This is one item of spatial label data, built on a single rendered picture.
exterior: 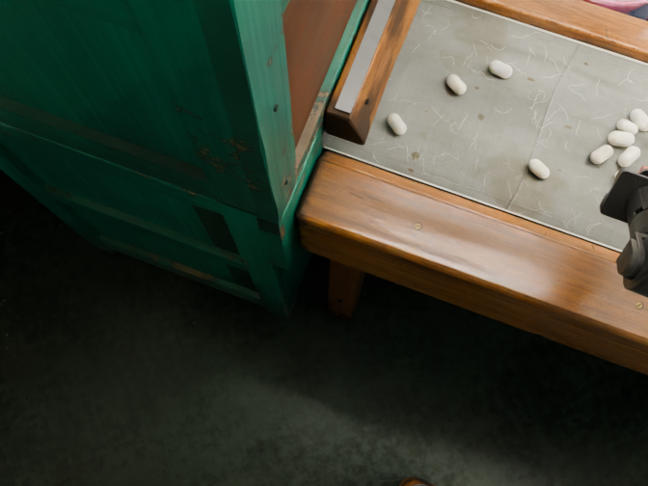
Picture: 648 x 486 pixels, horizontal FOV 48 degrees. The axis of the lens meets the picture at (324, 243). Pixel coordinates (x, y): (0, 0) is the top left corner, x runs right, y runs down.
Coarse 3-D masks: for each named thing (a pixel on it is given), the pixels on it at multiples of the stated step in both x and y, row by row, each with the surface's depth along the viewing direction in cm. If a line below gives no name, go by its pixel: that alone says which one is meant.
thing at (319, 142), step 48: (0, 144) 114; (48, 144) 97; (48, 192) 132; (96, 192) 123; (144, 192) 110; (192, 192) 94; (96, 240) 167; (144, 240) 152; (192, 240) 129; (240, 240) 110; (288, 240) 105; (240, 288) 162; (288, 288) 151
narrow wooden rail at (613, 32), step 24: (456, 0) 112; (480, 0) 110; (504, 0) 109; (528, 0) 109; (552, 0) 109; (576, 0) 109; (528, 24) 111; (552, 24) 109; (576, 24) 108; (600, 24) 108; (624, 24) 108; (624, 48) 108
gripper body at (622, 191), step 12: (624, 168) 88; (624, 180) 88; (636, 180) 88; (612, 192) 89; (624, 192) 89; (636, 192) 88; (600, 204) 92; (612, 204) 90; (624, 204) 90; (636, 204) 86; (612, 216) 91; (624, 216) 91
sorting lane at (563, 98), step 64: (448, 0) 112; (448, 64) 109; (512, 64) 109; (576, 64) 109; (640, 64) 109; (384, 128) 106; (448, 128) 106; (512, 128) 106; (576, 128) 106; (448, 192) 104; (512, 192) 104; (576, 192) 104
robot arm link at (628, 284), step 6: (642, 270) 74; (636, 276) 75; (642, 276) 74; (624, 282) 78; (630, 282) 77; (636, 282) 75; (642, 282) 74; (630, 288) 76; (636, 288) 75; (642, 288) 75; (642, 294) 76
